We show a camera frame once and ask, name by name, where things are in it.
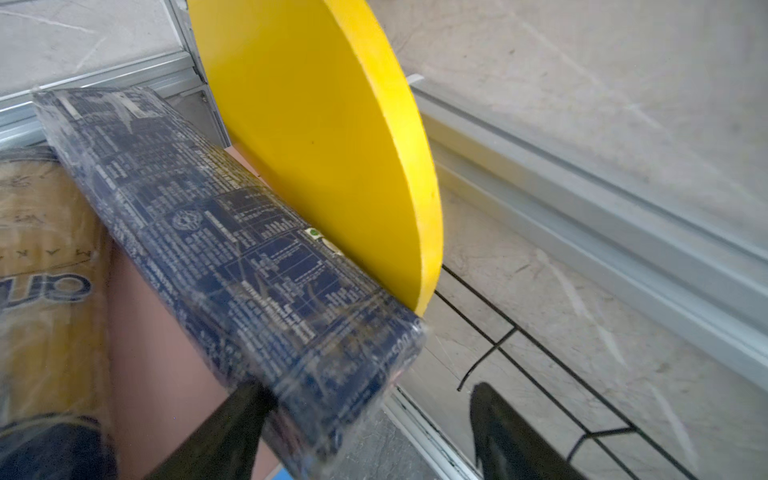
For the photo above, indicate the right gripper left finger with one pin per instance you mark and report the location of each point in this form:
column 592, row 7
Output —
column 226, row 444

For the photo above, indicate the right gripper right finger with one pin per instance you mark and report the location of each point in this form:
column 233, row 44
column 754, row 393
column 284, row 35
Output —
column 507, row 447

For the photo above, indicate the blue Barilla spaghetti box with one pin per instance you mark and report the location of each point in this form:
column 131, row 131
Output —
column 259, row 292

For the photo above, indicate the blue trim spaghetti bag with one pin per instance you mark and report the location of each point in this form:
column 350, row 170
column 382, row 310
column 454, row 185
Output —
column 55, row 388

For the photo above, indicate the yellow pink blue wooden shelf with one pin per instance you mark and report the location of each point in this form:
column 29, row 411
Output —
column 315, row 103

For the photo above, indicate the black wire hook rack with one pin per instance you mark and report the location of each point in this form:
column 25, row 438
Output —
column 590, row 431

